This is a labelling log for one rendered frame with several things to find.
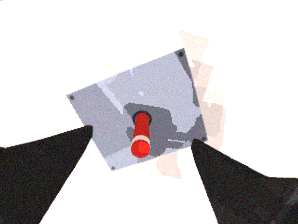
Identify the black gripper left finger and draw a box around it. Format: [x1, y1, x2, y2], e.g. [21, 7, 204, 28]
[0, 125, 93, 224]

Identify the red peg with white band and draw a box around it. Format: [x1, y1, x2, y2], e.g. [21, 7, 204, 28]
[131, 113, 150, 158]

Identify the grey metal panel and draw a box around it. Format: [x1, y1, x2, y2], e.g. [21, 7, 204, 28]
[66, 48, 209, 172]

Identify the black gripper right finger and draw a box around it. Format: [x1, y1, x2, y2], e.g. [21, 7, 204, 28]
[191, 139, 298, 224]

